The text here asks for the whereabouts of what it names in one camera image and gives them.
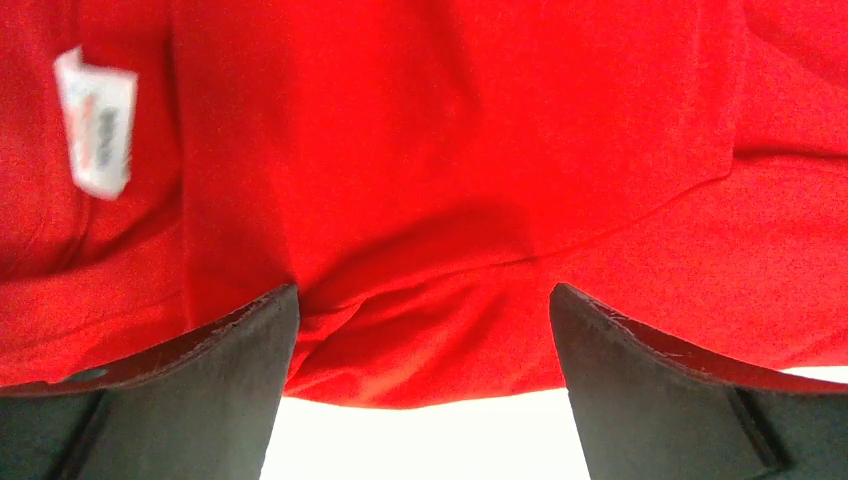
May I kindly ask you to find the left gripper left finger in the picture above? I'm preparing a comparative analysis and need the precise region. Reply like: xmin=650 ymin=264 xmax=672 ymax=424
xmin=1 ymin=286 xmax=300 ymax=479

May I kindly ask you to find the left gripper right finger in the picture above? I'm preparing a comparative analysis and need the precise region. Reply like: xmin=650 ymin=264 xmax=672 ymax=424
xmin=550 ymin=284 xmax=847 ymax=479

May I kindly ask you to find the red t-shirt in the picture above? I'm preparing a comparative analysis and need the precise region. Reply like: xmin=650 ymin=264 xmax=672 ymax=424
xmin=1 ymin=1 xmax=847 ymax=408

